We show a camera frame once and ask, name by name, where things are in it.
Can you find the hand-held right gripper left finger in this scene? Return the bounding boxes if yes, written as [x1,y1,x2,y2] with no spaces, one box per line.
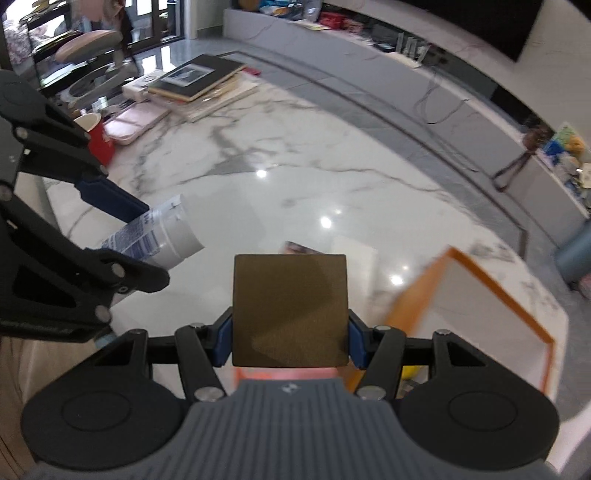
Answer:
[92,307,234,403]

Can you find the red mug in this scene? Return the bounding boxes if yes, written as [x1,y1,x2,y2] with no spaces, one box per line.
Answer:
[74,112,116,167]

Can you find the pink flat case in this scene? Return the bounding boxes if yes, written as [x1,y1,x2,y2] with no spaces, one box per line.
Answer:
[102,102,171,146]

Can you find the blue snack bags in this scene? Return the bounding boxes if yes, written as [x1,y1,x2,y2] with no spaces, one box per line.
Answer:
[256,0,324,21]

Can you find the orange cardboard box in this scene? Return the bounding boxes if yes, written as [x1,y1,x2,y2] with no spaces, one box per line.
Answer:
[351,247,556,398]

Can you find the office chair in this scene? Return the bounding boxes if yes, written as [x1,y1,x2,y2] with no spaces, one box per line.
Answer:
[55,28,139,107]

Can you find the dark patterned box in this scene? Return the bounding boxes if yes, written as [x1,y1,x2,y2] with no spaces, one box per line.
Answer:
[284,241,324,256]

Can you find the black hardcover book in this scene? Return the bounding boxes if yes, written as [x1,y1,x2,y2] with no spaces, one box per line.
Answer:
[148,54,247,103]

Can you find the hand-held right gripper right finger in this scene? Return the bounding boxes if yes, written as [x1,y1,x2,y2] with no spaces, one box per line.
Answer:
[347,310,489,401]

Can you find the brown camera with strap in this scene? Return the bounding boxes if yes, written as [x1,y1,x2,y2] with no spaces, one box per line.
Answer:
[492,129,550,192]

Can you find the grey pedal trash can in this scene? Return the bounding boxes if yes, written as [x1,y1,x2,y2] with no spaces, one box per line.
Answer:
[554,226,591,291]

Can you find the black television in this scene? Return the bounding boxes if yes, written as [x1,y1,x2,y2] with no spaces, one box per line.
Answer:
[443,0,546,63]

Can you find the brown square box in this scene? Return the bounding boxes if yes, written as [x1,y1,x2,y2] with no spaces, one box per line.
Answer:
[232,253,349,370]

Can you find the small white box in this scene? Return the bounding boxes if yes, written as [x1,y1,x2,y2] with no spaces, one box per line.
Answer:
[121,80,151,103]

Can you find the white router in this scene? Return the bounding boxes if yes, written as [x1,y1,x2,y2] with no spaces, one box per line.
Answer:
[397,32,430,69]

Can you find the bear picture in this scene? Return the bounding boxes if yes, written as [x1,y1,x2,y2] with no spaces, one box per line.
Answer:
[542,122,591,167]

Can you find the black cable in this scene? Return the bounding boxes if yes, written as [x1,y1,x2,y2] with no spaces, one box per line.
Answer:
[413,69,467,125]

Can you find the red gift boxes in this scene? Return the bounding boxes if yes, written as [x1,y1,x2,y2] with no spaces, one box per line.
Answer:
[318,11,365,33]

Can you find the stack of magazines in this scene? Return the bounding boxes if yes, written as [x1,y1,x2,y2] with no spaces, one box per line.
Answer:
[148,69,260,123]

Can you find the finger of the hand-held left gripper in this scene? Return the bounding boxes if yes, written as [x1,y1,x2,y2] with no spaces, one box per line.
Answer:
[0,194,171,342]
[14,104,151,221]

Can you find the white tube with blue print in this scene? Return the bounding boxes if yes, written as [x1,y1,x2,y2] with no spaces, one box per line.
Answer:
[99,194,205,305]

